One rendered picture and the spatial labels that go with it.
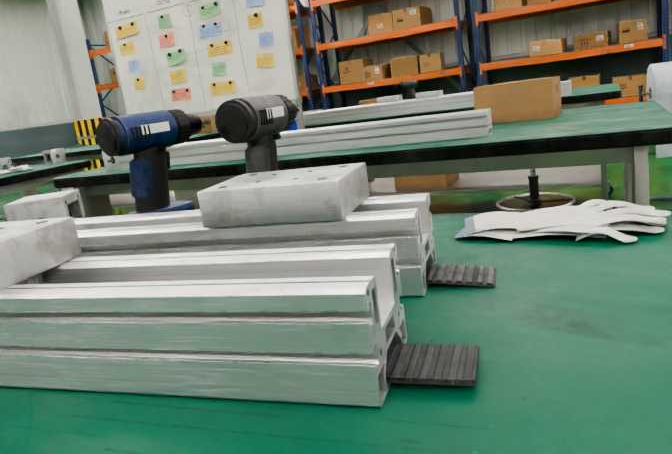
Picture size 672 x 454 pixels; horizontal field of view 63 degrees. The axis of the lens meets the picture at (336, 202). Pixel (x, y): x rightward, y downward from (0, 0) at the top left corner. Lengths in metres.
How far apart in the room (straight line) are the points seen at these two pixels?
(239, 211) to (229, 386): 0.22
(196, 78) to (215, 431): 3.60
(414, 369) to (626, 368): 0.14
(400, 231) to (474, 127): 1.33
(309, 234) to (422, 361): 0.20
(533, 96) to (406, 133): 0.58
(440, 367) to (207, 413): 0.17
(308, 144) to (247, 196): 1.49
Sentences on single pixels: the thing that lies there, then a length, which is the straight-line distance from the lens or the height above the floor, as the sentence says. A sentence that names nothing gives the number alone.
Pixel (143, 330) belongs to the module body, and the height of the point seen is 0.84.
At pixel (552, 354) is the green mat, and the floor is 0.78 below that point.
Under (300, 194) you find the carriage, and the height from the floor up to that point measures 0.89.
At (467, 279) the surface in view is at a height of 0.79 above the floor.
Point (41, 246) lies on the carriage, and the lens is 0.57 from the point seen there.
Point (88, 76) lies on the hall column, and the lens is 9.12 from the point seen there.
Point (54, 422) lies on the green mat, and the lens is 0.48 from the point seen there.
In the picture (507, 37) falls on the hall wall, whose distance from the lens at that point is 10.84.
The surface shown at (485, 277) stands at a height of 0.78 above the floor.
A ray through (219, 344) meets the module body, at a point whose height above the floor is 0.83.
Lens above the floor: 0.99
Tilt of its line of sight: 11 degrees down
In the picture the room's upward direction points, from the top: 8 degrees counter-clockwise
